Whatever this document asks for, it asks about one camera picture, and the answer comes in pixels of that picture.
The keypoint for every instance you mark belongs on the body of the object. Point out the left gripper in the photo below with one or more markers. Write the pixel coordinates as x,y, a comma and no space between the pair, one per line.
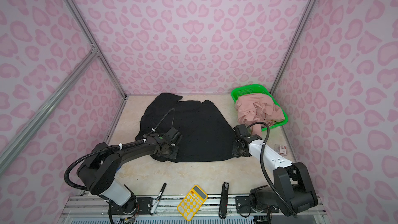
175,155

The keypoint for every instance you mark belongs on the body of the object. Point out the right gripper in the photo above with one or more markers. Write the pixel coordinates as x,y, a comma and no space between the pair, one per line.
234,151

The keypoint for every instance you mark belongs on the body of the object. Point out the black shirt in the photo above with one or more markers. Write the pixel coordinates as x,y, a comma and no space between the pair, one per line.
206,135

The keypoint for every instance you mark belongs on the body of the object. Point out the pink garment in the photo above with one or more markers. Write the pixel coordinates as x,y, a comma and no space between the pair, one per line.
258,107

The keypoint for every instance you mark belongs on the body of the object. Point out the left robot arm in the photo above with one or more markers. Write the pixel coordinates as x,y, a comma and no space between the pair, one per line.
98,169

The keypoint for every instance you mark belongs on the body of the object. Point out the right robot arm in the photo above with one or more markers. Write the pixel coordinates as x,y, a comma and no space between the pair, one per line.
289,186

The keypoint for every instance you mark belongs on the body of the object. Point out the green plastic laundry basket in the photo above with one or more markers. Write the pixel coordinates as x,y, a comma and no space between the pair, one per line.
256,88

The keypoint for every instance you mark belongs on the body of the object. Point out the black marker pen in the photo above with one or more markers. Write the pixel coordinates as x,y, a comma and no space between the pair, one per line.
158,198

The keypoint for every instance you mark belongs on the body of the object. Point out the yellow calculator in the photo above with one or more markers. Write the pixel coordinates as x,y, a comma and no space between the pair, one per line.
192,202

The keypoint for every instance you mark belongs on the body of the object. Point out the black stapler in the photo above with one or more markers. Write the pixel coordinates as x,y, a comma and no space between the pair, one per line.
223,206

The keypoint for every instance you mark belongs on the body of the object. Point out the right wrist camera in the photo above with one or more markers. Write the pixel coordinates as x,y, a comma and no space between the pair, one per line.
243,134

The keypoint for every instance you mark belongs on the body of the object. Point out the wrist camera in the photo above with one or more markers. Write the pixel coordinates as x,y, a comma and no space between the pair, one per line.
243,134
173,136

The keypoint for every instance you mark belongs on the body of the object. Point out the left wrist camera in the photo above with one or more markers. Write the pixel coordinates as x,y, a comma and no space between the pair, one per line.
173,136

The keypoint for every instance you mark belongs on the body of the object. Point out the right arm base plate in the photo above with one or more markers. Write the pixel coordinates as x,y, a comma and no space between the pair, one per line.
244,206

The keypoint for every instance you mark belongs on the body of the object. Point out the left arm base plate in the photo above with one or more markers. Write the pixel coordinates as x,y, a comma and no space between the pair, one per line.
132,207

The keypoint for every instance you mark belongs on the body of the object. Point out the aluminium mounting rail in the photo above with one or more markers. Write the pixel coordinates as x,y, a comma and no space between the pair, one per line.
94,210

